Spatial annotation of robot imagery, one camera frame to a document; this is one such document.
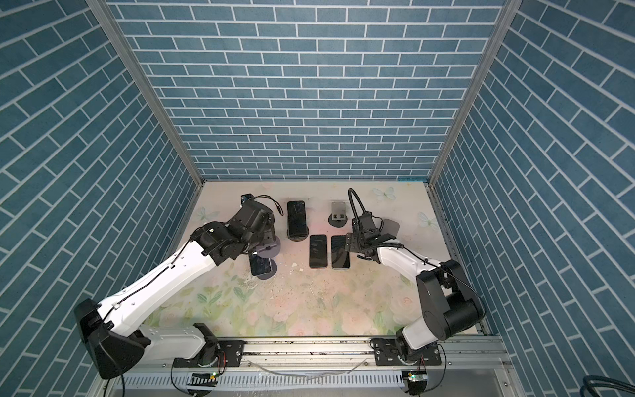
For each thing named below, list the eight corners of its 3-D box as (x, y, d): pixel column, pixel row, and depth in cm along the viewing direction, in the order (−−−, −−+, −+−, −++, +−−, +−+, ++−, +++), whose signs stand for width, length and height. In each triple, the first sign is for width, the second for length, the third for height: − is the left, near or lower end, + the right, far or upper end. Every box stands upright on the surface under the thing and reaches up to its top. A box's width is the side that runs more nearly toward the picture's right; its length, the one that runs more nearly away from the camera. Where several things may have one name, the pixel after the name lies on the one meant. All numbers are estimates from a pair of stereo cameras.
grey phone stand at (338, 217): (328, 226, 106) (328, 219, 102) (328, 206, 114) (328, 198, 109) (346, 227, 106) (346, 219, 102) (345, 206, 114) (345, 198, 110)
